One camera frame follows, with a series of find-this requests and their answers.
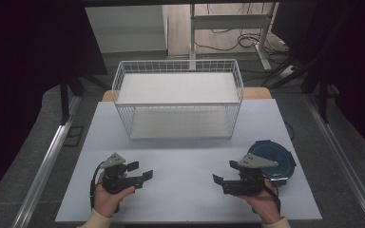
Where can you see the black floor bracket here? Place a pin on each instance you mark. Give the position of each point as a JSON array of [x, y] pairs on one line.
[[74, 136]]

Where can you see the white power strip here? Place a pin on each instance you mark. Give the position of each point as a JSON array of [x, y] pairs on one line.
[[286, 71]]

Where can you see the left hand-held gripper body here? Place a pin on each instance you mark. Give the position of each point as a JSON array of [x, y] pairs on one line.
[[115, 182]]

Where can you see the silver metal rail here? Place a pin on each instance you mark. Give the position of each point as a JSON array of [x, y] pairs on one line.
[[345, 164], [44, 171]]

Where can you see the black metal stand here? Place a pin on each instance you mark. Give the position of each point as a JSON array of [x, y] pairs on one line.
[[323, 101], [65, 101]]

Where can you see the person's right hand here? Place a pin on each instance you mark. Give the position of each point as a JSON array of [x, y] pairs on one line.
[[264, 205]]

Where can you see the dark blue round bowl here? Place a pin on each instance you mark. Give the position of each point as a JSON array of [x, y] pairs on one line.
[[280, 155]]

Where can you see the black curtain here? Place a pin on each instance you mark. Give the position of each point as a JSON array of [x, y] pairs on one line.
[[358, 63], [19, 63]]

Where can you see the person's left hand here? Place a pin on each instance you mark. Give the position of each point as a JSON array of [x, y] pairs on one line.
[[107, 202]]

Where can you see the pale blue table mat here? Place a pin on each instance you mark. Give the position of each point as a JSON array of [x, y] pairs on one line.
[[183, 193]]

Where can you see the white panel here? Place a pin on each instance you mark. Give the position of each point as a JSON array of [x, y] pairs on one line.
[[125, 28]]

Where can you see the white metal desk frame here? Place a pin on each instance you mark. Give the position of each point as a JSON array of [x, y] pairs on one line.
[[231, 21]]

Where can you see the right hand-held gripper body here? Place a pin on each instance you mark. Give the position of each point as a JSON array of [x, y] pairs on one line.
[[245, 183]]

